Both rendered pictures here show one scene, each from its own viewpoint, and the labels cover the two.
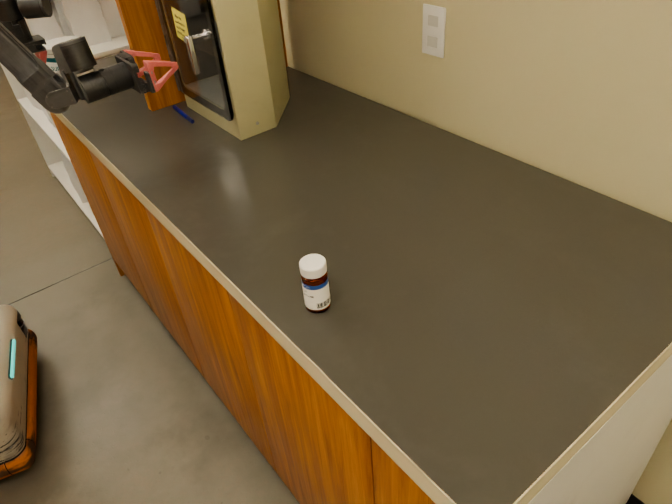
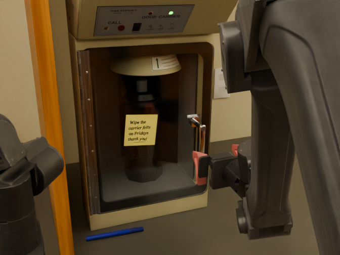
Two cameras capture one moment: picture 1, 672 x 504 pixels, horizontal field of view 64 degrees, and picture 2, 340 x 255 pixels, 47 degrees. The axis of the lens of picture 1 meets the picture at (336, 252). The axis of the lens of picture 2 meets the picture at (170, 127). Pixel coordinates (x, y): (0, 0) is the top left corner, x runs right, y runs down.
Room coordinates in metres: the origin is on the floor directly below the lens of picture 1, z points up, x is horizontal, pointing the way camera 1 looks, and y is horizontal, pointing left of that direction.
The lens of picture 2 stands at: (1.16, 1.13, 1.53)
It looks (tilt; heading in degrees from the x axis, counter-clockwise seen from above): 21 degrees down; 284
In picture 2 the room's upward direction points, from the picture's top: straight up
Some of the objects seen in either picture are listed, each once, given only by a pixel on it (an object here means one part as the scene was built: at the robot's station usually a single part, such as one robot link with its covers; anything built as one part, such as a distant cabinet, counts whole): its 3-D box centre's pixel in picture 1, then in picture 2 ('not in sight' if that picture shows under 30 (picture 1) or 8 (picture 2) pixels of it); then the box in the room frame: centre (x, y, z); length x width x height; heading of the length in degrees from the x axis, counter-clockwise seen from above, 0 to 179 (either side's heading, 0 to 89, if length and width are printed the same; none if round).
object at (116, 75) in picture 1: (119, 77); (240, 176); (1.19, 0.44, 1.16); 0.10 x 0.07 x 0.07; 35
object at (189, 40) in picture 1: (198, 52); (198, 138); (1.30, 0.28, 1.17); 0.05 x 0.03 x 0.10; 125
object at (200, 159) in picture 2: (143, 63); (208, 162); (1.26, 0.40, 1.16); 0.09 x 0.07 x 0.07; 125
